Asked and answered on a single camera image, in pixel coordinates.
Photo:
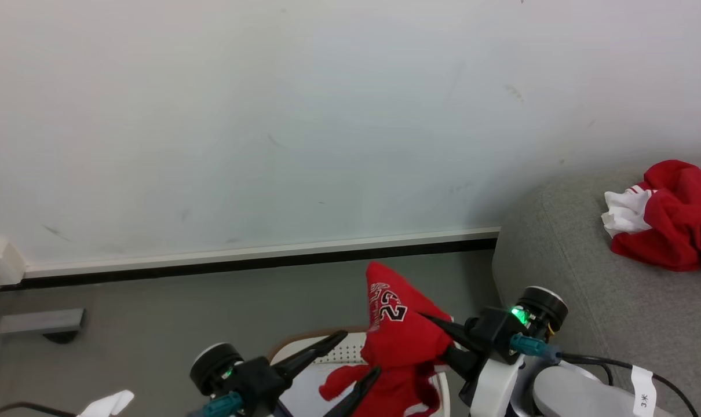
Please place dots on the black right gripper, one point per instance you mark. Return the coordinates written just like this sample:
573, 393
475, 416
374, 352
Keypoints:
495, 336

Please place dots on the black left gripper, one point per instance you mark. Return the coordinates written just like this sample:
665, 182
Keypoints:
252, 382

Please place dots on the red jersey with number 23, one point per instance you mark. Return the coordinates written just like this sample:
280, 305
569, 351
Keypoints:
397, 341

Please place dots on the red and white jacket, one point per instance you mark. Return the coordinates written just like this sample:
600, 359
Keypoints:
681, 220

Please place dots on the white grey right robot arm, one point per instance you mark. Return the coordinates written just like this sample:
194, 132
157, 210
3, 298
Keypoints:
582, 394

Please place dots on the white perforated laundry basket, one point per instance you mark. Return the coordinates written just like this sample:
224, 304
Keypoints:
344, 350

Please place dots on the white and black baseboard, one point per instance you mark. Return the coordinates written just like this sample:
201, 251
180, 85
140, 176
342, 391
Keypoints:
269, 258

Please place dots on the grey fabric sofa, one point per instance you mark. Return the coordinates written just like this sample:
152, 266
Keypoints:
570, 243

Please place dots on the grey floor plate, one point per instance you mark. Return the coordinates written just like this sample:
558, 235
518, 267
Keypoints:
40, 321

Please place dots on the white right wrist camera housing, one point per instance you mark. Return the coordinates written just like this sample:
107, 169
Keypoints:
498, 388

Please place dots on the white wall socket box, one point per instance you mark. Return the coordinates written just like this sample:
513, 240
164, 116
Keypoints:
0, 263

